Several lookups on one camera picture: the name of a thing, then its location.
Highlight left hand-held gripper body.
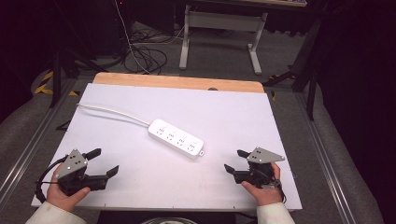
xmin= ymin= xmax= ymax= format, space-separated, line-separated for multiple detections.
xmin=55 ymin=148 xmax=109 ymax=197

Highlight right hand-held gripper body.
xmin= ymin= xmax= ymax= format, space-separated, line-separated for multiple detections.
xmin=233 ymin=147 xmax=286 ymax=189

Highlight person's left hand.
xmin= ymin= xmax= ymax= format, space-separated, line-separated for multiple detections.
xmin=46 ymin=163 xmax=92 ymax=213

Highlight person's right hand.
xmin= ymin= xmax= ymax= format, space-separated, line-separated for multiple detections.
xmin=241 ymin=161 xmax=284 ymax=207

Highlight white table board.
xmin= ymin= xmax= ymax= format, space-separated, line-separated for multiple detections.
xmin=31 ymin=82 xmax=304 ymax=213

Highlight white power strip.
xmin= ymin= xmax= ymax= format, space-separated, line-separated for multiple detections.
xmin=148 ymin=118 xmax=205 ymax=161

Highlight wooden table top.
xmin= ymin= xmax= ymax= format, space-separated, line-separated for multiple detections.
xmin=92 ymin=72 xmax=265 ymax=93

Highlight black metal stand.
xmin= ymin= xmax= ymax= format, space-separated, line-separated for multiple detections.
xmin=49 ymin=0 xmax=110 ymax=109
xmin=262 ymin=12 xmax=325 ymax=121

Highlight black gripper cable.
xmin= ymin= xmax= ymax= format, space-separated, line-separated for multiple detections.
xmin=35 ymin=155 xmax=69 ymax=204
xmin=267 ymin=176 xmax=288 ymax=204

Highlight white power strip cable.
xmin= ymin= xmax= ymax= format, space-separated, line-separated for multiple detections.
xmin=76 ymin=103 xmax=151 ymax=127

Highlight black floor cables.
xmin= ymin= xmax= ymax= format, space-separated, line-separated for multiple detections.
xmin=106 ymin=21 xmax=188 ymax=76

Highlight white metal desk frame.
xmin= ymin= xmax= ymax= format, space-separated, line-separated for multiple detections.
xmin=178 ymin=4 xmax=269 ymax=76

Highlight white floor cable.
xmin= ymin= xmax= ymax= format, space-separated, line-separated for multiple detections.
xmin=113 ymin=0 xmax=151 ymax=75

